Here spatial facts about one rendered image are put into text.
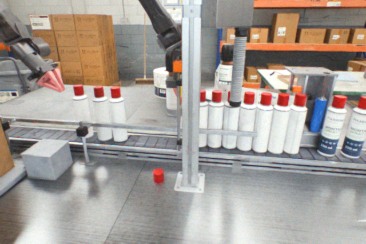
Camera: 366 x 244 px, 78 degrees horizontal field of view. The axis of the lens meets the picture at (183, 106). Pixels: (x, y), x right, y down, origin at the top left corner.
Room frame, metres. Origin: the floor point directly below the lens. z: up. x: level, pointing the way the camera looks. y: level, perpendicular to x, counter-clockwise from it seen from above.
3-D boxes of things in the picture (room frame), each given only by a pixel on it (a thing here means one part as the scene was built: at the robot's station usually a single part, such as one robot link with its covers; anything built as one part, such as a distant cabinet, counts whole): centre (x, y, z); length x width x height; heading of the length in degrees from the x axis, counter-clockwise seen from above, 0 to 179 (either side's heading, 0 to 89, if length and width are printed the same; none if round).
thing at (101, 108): (0.76, 0.30, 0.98); 0.05 x 0.05 x 0.20
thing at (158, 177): (0.58, 0.08, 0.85); 0.03 x 0.03 x 0.03
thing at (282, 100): (0.67, -0.32, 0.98); 0.05 x 0.05 x 0.20
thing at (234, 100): (0.60, -0.15, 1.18); 0.04 x 0.04 x 0.21
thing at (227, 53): (1.29, -0.25, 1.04); 0.09 x 0.09 x 0.29
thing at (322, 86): (0.76, -0.43, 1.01); 0.14 x 0.13 x 0.26; 82
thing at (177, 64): (0.67, 0.00, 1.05); 0.10 x 0.04 x 0.33; 172
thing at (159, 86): (1.32, 0.08, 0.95); 0.20 x 0.20 x 0.14
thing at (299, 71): (0.76, -0.43, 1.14); 0.14 x 0.11 x 0.01; 82
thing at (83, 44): (4.23, 1.91, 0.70); 1.20 x 0.82 x 1.39; 89
